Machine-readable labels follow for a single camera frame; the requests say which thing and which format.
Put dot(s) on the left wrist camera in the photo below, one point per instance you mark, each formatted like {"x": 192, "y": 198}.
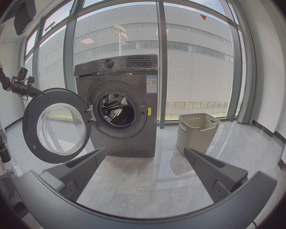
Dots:
{"x": 22, "y": 74}

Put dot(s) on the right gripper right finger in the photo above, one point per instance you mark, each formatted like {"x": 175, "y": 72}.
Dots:
{"x": 209, "y": 170}

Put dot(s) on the washing machine door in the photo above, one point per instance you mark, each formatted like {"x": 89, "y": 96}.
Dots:
{"x": 33, "y": 127}

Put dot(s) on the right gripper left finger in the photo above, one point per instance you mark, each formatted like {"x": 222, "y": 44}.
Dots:
{"x": 82, "y": 168}

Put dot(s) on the grey washing machine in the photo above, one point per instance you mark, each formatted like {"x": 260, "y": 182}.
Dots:
{"x": 138, "y": 132}

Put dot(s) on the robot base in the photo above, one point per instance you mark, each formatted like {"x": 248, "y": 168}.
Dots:
{"x": 3, "y": 149}

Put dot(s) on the heap of dark clothes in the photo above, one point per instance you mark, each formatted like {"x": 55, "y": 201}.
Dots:
{"x": 120, "y": 118}

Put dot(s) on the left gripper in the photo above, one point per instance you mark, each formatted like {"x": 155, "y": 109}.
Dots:
{"x": 20, "y": 88}

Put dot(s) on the cream laundry basket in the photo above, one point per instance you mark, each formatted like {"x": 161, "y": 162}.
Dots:
{"x": 193, "y": 132}

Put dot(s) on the window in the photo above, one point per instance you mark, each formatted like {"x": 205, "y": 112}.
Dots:
{"x": 193, "y": 68}

